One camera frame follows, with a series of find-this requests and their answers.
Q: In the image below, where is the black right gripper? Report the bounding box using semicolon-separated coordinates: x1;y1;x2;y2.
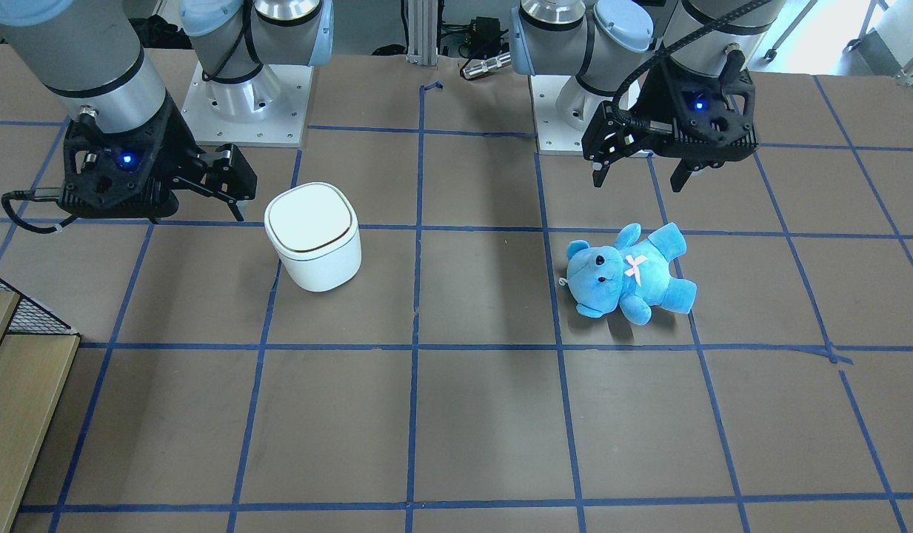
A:
59;95;258;222

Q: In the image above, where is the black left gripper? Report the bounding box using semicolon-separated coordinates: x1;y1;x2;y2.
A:
582;56;760;193

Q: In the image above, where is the white trash can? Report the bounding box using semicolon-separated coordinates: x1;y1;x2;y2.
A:
264;181;362;292

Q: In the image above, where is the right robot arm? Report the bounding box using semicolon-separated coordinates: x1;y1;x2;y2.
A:
0;1;334;234

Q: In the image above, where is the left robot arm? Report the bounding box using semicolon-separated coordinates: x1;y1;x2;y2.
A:
508;1;783;192

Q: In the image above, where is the blue teddy bear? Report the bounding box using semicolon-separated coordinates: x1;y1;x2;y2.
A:
558;222;698;325

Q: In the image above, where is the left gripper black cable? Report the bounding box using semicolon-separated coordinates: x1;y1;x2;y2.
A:
613;0;775;134

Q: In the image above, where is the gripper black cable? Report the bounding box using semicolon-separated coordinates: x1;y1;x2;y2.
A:
1;190;79;235
613;0;775;134

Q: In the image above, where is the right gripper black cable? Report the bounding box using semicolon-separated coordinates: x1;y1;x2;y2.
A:
1;190;79;235

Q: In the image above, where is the aluminium frame post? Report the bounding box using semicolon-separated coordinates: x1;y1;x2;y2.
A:
401;1;443;70

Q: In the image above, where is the wire basket with cardboard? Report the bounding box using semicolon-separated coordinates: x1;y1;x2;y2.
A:
0;278;81;532

